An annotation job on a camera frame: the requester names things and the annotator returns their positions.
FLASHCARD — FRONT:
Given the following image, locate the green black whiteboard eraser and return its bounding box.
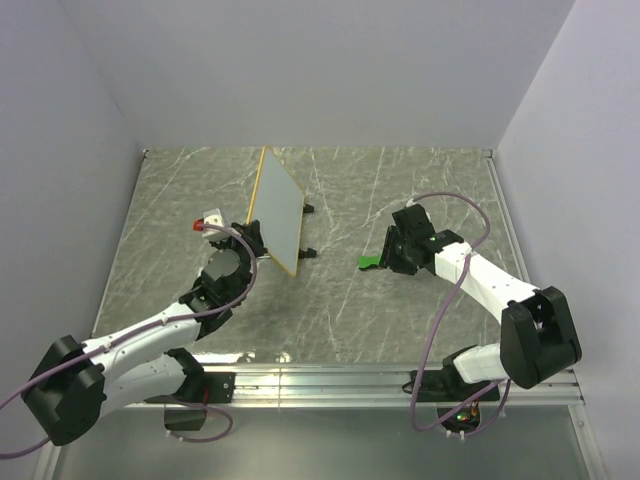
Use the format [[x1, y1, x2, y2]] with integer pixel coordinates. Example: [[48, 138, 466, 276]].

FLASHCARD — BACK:
[[358, 255, 385, 271]]

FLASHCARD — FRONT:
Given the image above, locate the yellow framed whiteboard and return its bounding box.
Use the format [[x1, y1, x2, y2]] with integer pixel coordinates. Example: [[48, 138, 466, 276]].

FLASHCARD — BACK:
[[247, 146, 305, 277]]

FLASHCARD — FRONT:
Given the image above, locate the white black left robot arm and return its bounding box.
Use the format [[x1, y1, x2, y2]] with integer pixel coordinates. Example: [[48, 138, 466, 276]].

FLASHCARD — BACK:
[[20, 220, 266, 446]]

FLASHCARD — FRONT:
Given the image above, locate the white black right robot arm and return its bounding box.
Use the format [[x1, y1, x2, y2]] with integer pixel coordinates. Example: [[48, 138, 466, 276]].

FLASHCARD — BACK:
[[380, 226, 583, 400]]

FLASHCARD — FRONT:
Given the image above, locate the grey metal whiteboard stand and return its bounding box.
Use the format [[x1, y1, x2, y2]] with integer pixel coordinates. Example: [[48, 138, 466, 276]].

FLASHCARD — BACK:
[[298, 203, 318, 260]]

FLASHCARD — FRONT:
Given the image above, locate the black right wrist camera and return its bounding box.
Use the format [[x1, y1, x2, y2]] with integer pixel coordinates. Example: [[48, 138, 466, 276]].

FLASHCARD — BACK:
[[392, 204, 436, 241]]

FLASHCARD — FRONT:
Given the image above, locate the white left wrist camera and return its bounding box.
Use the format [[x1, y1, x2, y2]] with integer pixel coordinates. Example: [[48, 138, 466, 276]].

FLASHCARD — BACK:
[[192, 208, 227, 239]]

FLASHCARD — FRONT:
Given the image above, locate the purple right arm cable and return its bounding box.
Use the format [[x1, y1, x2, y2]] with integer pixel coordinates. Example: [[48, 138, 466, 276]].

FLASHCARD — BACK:
[[408, 192, 511, 436]]

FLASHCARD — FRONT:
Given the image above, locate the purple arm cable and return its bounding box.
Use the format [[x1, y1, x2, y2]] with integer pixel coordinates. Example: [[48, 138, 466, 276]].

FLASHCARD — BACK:
[[408, 192, 511, 436], [0, 223, 259, 460]]

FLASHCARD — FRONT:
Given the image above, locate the aluminium mounting rail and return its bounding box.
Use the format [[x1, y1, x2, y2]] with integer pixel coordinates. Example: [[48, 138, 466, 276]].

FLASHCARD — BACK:
[[124, 363, 586, 412]]

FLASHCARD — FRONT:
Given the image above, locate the aluminium side rail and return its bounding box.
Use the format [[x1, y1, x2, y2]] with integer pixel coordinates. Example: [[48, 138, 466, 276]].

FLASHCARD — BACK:
[[482, 148, 559, 364]]

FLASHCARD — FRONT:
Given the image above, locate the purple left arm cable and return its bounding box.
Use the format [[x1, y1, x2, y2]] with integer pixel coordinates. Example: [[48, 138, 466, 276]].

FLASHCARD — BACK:
[[0, 223, 259, 460]]

